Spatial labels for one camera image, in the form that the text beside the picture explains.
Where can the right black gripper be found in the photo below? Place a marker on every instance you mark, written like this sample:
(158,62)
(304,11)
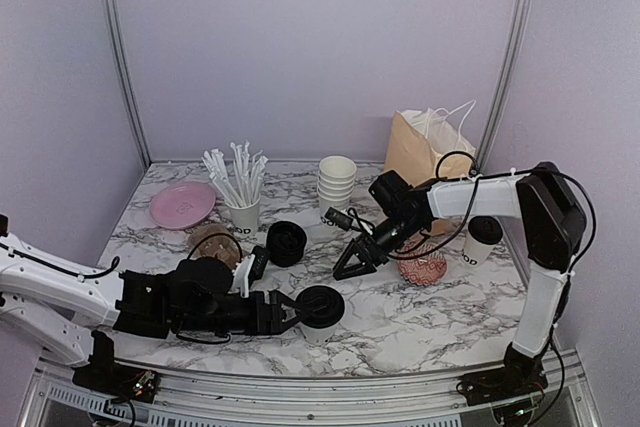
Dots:
(376,256)

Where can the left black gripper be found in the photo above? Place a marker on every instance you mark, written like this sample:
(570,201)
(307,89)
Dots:
(275,314)

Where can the brown cardboard cup carrier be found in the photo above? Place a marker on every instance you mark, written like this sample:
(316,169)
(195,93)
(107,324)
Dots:
(215,240)

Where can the white paper coffee cup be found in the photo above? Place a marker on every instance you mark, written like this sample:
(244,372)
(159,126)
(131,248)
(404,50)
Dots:
(475,251)

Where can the brown paper bag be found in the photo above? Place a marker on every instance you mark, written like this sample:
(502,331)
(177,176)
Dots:
(425,144)

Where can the black plastic cup lid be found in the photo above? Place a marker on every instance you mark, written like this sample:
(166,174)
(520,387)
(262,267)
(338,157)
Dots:
(485,229)

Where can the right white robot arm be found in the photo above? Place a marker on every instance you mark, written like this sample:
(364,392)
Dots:
(542,198)

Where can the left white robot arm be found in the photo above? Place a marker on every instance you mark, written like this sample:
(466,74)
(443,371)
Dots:
(66,306)

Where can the stack of black lids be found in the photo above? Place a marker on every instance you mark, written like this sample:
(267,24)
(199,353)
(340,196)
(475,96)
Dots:
(286,242)

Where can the red patterned bowl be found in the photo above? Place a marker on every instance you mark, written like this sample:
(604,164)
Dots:
(426,269)

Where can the stack of white cups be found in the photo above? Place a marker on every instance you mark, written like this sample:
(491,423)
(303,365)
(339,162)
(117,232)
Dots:
(335,184)

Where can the pink plate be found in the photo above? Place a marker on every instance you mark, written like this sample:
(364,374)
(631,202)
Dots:
(182,205)

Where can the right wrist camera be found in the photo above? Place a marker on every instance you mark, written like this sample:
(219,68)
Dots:
(348,220)

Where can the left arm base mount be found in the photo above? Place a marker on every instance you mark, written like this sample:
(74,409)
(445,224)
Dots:
(103,374)

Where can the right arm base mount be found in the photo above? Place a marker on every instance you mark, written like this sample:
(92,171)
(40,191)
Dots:
(519,375)

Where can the aluminium front rail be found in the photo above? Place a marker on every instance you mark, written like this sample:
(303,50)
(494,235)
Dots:
(193,398)

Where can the right aluminium frame post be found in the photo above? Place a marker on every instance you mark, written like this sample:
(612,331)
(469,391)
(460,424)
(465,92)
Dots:
(499,101)

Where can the aluminium frame post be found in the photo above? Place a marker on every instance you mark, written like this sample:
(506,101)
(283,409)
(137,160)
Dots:
(499,101)
(117,44)

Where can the left aluminium frame post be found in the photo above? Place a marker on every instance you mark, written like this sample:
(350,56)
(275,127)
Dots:
(117,44)

